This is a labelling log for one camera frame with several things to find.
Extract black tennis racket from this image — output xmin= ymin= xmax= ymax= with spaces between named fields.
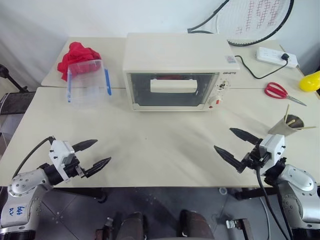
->
xmin=187 ymin=0 xmax=296 ymax=48

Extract dark rounded shape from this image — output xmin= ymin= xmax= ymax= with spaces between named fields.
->
xmin=178 ymin=209 xmax=216 ymax=240
xmin=120 ymin=211 xmax=149 ymax=240

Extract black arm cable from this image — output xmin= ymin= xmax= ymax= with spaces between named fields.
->
xmin=11 ymin=136 xmax=56 ymax=179
xmin=253 ymin=161 xmax=295 ymax=240

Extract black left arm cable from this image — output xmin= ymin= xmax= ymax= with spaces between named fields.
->
xmin=11 ymin=136 xmax=56 ymax=179

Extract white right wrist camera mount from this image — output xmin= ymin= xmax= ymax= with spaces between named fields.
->
xmin=258 ymin=133 xmax=287 ymax=165

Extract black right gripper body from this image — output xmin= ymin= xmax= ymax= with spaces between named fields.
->
xmin=240 ymin=142 xmax=272 ymax=174

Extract red-handled scissors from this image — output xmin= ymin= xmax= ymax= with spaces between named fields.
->
xmin=264 ymin=81 xmax=308 ymax=107

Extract white plastic cylinder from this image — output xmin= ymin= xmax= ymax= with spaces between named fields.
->
xmin=149 ymin=78 xmax=199 ymax=94

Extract cream toaster oven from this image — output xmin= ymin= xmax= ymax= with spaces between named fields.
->
xmin=122 ymin=32 xmax=242 ymax=113

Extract white power strip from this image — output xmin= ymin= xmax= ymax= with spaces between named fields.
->
xmin=255 ymin=46 xmax=300 ymax=69

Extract black stand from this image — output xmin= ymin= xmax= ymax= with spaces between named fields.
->
xmin=0 ymin=63 xmax=29 ymax=92

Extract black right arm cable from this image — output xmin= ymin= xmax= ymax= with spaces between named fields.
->
xmin=253 ymin=161 xmax=295 ymax=240

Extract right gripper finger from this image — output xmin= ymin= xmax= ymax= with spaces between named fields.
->
xmin=213 ymin=145 xmax=248 ymax=174
xmin=229 ymin=127 xmax=261 ymax=146

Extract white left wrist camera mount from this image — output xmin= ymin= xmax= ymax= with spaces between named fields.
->
xmin=48 ymin=140 xmax=76 ymax=181

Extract black power cord with plug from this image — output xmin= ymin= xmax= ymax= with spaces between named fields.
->
xmin=234 ymin=52 xmax=291 ymax=80

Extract dark grey box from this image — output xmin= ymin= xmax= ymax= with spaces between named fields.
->
xmin=0 ymin=91 xmax=36 ymax=116

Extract red cloth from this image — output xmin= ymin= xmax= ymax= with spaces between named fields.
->
xmin=57 ymin=41 xmax=102 ymax=82

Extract metal cup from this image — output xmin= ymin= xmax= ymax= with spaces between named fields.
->
xmin=267 ymin=113 xmax=306 ymax=138

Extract yellow plastic object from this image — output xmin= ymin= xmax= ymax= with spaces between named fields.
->
xmin=299 ymin=70 xmax=320 ymax=93

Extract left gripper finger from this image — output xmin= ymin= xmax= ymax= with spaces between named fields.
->
xmin=83 ymin=156 xmax=112 ymax=179
xmin=70 ymin=139 xmax=99 ymax=153

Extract clear container with blue clips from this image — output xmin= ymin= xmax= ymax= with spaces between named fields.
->
xmin=65 ymin=59 xmax=113 ymax=110

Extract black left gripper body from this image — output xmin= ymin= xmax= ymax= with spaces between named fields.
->
xmin=63 ymin=155 xmax=87 ymax=180

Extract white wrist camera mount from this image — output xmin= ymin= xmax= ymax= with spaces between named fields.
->
xmin=48 ymin=140 xmax=76 ymax=181
xmin=258 ymin=133 xmax=287 ymax=165

